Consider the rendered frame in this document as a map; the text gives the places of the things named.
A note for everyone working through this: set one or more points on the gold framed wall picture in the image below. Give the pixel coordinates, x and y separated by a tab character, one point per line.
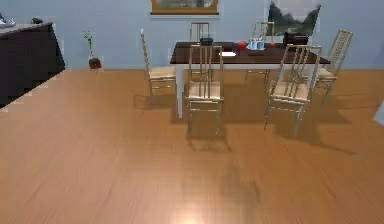
184	6

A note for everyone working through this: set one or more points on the black bowl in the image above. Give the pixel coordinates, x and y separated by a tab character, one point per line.
206	41

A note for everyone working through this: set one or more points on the black box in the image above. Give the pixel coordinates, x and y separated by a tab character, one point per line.
295	38

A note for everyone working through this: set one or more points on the pale blue bottle set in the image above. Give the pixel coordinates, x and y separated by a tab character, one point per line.
256	44

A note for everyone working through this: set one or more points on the red apple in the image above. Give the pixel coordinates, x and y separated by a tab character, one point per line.
242	45

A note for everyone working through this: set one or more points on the white paper sheet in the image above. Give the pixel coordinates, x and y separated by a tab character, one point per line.
228	54

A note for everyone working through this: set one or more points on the pale blue grey object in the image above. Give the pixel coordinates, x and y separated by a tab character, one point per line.
379	114

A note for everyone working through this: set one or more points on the dark brown sideboard cabinet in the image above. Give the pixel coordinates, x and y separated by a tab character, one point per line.
28	60

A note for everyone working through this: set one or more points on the white small object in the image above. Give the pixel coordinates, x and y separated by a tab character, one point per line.
6	22

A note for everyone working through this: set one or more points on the small potted house plant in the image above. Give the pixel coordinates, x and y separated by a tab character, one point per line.
93	60

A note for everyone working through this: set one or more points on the dark brown dining table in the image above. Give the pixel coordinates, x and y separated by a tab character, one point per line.
253	57

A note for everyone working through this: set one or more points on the small red ball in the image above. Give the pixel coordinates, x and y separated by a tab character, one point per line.
272	44

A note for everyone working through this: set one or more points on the dark landscape wall picture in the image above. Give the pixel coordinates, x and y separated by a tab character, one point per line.
293	16

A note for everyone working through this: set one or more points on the gold slatted dining chair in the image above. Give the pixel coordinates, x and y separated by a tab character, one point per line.
160	74
204	91
263	29
290	91
199	30
328	71

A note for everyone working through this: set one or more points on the small green object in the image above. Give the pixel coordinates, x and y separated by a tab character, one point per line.
36	20

